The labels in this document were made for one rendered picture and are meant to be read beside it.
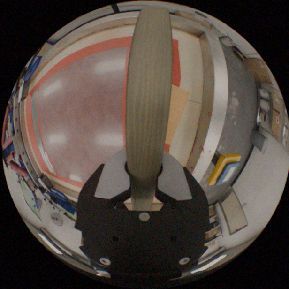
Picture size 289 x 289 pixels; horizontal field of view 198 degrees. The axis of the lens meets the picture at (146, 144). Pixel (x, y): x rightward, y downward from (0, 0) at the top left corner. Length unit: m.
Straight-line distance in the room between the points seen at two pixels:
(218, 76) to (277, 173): 3.18
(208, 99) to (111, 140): 0.19
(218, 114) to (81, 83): 0.25
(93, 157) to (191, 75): 0.26
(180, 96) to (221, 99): 0.07
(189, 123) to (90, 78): 0.20
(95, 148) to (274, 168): 3.35
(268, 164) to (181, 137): 3.17
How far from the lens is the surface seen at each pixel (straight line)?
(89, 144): 0.21
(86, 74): 0.20
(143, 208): 0.15
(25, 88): 0.48
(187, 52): 0.21
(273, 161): 3.23
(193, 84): 0.18
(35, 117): 0.39
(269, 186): 3.35
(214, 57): 0.19
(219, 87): 0.18
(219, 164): 0.34
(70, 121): 0.23
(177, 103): 0.17
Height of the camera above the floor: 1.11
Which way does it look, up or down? 62 degrees down
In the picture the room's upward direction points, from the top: 177 degrees clockwise
